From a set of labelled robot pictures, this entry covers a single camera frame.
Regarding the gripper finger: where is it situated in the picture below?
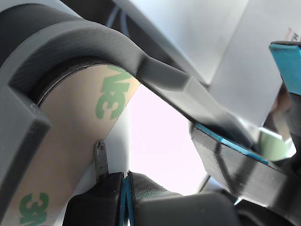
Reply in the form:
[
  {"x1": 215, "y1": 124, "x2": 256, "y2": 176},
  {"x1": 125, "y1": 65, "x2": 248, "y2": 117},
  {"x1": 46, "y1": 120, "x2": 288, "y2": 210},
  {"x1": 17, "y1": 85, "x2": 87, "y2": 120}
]
[
  {"x1": 124, "y1": 171, "x2": 238, "y2": 226},
  {"x1": 269, "y1": 41, "x2": 301, "y2": 153},
  {"x1": 62, "y1": 139, "x2": 125, "y2": 226},
  {"x1": 190, "y1": 123, "x2": 301, "y2": 212}
]

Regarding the tan 3M protective film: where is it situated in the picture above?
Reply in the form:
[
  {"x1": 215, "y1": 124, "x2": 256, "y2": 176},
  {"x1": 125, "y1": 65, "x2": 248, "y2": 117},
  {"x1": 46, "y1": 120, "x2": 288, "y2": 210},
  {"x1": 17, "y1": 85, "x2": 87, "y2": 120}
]
[{"x1": 10, "y1": 63, "x2": 141, "y2": 226}]

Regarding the grey printed fixture stand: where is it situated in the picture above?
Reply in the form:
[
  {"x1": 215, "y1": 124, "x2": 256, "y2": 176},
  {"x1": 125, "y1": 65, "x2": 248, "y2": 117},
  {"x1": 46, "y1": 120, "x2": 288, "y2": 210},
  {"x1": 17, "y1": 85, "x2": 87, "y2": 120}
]
[{"x1": 0, "y1": 2, "x2": 254, "y2": 214}]

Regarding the white Feetech cardboard box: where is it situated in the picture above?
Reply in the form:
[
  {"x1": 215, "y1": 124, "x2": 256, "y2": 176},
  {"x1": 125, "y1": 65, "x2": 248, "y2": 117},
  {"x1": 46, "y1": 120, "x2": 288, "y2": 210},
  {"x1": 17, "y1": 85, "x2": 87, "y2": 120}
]
[{"x1": 112, "y1": 0, "x2": 301, "y2": 129}]

